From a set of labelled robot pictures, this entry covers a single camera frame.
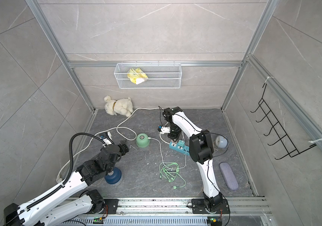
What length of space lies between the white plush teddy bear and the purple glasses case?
2.66 ft

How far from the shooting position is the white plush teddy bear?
1106 mm

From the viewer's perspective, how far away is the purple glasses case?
2.61 ft
